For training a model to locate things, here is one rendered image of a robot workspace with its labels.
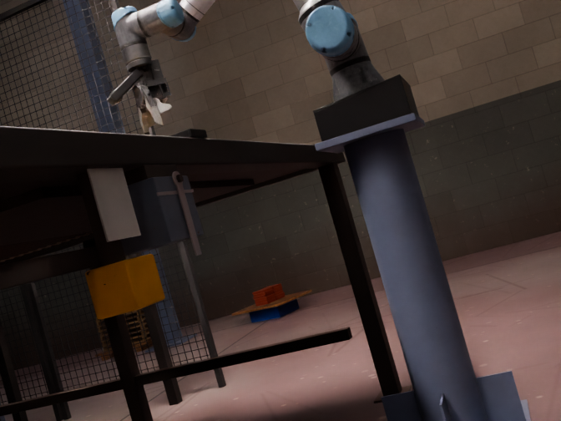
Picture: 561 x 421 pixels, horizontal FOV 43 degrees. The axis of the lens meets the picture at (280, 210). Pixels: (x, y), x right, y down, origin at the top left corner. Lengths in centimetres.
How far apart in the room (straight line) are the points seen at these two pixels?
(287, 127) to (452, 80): 158
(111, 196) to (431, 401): 111
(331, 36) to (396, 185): 42
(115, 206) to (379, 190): 89
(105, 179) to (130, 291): 19
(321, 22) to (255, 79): 514
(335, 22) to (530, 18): 494
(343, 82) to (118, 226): 94
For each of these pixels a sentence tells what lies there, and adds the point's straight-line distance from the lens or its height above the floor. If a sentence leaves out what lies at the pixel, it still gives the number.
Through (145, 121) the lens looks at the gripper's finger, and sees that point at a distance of 206.
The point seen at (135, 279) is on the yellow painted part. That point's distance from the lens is 114.
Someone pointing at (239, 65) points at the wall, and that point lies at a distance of 703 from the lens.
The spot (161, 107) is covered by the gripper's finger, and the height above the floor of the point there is 108.
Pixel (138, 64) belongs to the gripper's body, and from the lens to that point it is 201.
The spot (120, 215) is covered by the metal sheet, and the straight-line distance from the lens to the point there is 120.
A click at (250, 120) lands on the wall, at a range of 694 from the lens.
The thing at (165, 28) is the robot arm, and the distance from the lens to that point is 203.
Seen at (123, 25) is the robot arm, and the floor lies 133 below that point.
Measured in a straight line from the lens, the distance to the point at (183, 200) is 133.
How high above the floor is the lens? 68
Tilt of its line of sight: 1 degrees up
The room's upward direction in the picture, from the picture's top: 16 degrees counter-clockwise
